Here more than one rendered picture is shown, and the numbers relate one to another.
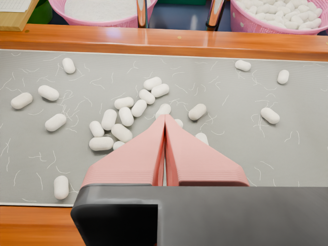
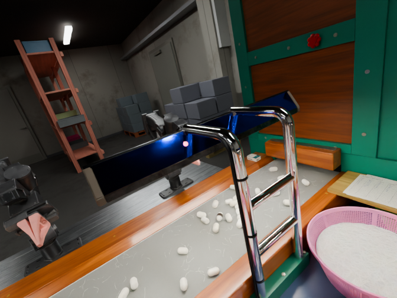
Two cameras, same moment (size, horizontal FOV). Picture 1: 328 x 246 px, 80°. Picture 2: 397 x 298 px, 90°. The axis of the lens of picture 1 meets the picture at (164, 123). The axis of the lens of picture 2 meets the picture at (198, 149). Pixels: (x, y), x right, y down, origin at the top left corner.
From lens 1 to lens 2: 73 cm
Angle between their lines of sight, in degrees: 96
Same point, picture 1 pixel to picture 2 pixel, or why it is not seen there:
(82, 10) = (360, 232)
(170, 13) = not seen: outside the picture
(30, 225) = (228, 179)
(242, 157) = (187, 230)
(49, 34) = (316, 199)
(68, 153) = not seen: hidden behind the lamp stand
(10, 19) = (337, 187)
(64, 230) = (220, 182)
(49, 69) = not seen: hidden behind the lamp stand
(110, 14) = (342, 244)
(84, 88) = (270, 204)
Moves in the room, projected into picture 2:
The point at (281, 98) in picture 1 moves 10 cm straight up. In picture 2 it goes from (179, 271) to (169, 243)
